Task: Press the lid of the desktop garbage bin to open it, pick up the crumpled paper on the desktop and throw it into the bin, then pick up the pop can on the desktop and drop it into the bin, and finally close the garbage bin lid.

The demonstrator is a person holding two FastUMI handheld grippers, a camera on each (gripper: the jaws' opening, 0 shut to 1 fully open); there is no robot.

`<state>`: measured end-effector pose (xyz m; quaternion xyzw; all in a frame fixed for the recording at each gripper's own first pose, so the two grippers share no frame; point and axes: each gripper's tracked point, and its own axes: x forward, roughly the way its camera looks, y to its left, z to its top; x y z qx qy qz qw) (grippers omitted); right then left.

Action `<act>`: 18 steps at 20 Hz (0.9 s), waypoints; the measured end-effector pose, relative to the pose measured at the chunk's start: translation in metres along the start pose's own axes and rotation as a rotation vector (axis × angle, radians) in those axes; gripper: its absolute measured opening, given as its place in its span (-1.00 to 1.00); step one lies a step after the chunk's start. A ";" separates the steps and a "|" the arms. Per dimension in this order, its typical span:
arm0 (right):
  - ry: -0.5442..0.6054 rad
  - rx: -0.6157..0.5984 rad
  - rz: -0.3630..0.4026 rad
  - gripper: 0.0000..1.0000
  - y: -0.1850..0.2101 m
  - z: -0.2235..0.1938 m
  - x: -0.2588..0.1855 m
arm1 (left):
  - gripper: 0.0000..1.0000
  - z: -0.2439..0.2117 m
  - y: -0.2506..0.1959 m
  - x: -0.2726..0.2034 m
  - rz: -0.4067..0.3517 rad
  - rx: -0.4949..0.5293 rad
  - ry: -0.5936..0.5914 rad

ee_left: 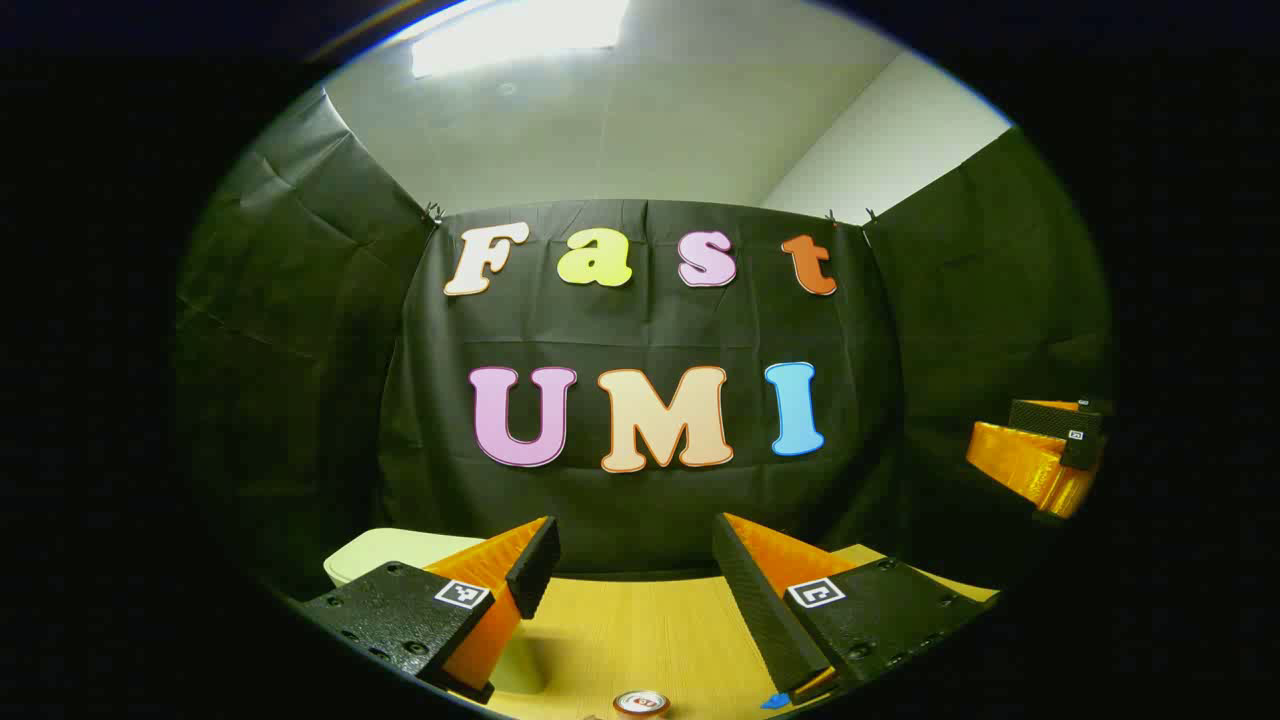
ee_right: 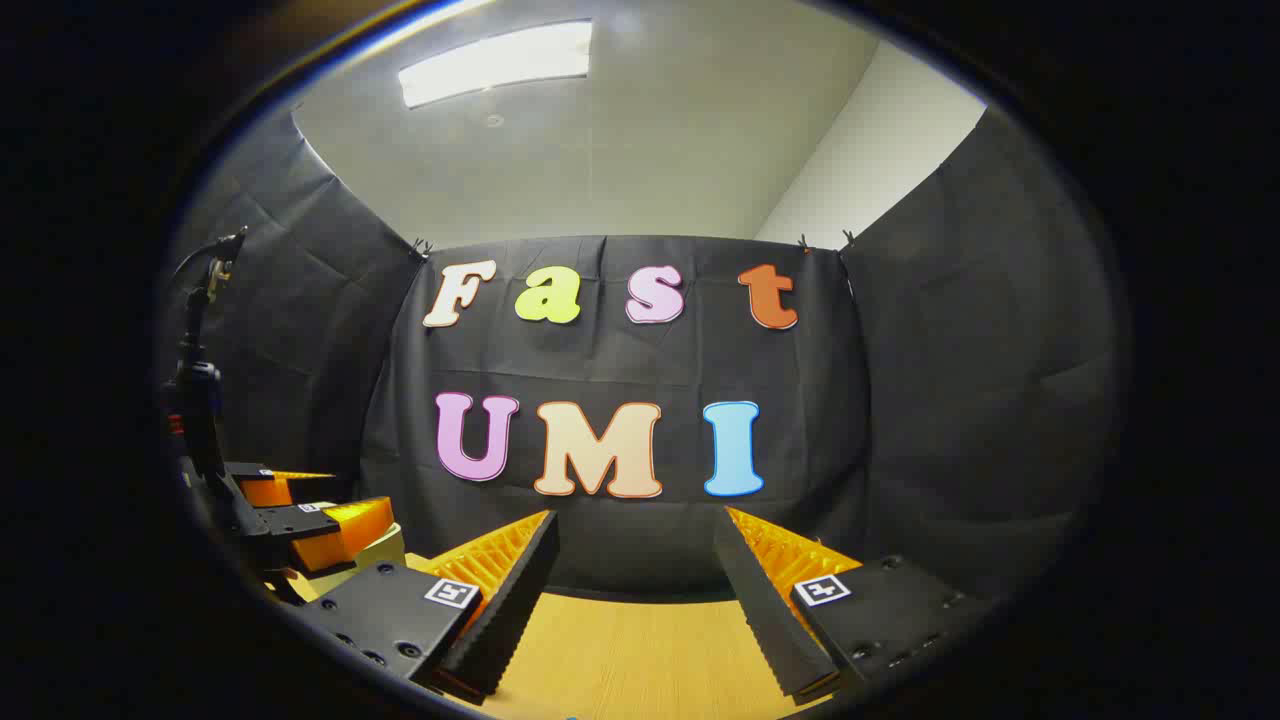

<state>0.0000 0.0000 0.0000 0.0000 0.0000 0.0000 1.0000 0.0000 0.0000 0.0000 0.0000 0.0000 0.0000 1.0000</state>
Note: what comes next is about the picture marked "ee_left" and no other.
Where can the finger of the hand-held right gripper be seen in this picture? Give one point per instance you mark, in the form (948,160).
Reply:
(1040,420)

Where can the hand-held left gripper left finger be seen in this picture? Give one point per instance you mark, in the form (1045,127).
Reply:
(535,570)

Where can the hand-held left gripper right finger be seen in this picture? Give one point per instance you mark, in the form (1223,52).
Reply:
(760,600)

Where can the blue paper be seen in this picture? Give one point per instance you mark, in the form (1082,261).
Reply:
(775,701)

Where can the green desktop garbage bin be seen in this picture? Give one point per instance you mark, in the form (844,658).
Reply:
(380,552)

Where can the red pop can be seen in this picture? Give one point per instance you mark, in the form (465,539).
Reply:
(641,704)

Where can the wooden desktop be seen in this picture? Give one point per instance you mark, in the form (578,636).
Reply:
(640,630)

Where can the black backdrop cloth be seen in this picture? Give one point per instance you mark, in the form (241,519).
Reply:
(650,330)

